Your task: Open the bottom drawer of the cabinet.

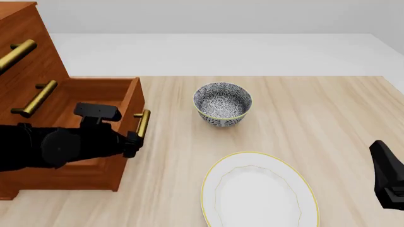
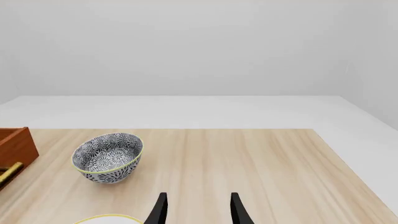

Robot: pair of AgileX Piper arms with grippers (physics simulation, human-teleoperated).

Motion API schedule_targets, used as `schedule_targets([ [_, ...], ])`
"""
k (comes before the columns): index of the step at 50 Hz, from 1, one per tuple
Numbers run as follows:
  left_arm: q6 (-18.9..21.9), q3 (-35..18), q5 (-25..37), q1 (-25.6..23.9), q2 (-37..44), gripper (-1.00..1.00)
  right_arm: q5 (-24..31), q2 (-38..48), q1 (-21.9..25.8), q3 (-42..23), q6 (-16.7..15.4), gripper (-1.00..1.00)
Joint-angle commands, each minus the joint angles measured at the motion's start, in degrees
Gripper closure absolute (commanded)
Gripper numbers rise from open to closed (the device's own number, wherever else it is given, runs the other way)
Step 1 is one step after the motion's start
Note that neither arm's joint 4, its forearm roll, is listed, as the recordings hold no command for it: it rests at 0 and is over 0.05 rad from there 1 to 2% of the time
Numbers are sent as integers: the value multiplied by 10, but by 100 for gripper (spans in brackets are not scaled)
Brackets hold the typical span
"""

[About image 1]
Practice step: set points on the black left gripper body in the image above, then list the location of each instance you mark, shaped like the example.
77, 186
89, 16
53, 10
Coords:
121, 144

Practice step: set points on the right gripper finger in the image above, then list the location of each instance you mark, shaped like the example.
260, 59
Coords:
385, 163

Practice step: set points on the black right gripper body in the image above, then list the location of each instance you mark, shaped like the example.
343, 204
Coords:
393, 198

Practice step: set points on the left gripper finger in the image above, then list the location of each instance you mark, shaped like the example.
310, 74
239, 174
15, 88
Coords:
132, 151
135, 138

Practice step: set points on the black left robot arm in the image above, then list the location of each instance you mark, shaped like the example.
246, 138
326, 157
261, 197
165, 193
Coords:
60, 147

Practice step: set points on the open wooden drawer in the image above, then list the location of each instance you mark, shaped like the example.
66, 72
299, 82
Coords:
132, 94

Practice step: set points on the wooden cabinet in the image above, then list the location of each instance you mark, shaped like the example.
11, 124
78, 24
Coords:
30, 26

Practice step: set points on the blue-white patterned bowl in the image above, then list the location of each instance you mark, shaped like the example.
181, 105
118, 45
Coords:
222, 105

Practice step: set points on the white plate with yellow rim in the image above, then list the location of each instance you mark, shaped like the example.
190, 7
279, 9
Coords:
259, 194

